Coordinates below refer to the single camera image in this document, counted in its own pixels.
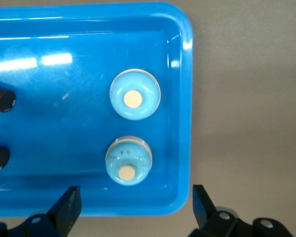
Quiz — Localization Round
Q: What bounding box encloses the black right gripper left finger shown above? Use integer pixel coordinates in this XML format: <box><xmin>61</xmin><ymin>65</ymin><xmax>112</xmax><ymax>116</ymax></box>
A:
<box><xmin>23</xmin><ymin>186</ymin><xmax>82</xmax><ymax>237</ymax></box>

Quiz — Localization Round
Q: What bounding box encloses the blue plastic tray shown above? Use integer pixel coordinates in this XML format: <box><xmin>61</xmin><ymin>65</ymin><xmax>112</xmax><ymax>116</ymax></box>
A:
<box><xmin>0</xmin><ymin>1</ymin><xmax>194</xmax><ymax>218</ymax></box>

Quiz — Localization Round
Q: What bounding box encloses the scuffed light blue desk bell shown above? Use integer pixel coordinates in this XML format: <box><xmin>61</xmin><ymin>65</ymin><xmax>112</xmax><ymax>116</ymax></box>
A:
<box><xmin>105</xmin><ymin>135</ymin><xmax>153</xmax><ymax>186</ymax></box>

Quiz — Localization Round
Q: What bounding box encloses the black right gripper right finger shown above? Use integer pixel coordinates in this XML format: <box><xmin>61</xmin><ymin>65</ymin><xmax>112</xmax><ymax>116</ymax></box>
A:
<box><xmin>190</xmin><ymin>184</ymin><xmax>240</xmax><ymax>237</ymax></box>

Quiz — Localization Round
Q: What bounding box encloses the dark brown cylindrical capacitor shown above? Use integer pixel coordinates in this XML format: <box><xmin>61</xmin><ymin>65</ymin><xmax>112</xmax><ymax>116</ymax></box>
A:
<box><xmin>0</xmin><ymin>87</ymin><xmax>16</xmax><ymax>113</ymax></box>

